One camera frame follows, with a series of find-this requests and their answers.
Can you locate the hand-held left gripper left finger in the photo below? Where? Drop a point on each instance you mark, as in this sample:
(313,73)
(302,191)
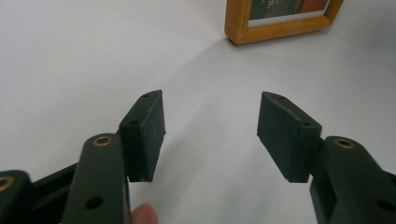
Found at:
(102,174)

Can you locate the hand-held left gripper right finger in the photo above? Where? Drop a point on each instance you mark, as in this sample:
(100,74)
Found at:
(342,174)

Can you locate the wooden photo frame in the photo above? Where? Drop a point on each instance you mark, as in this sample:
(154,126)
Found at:
(239,28)

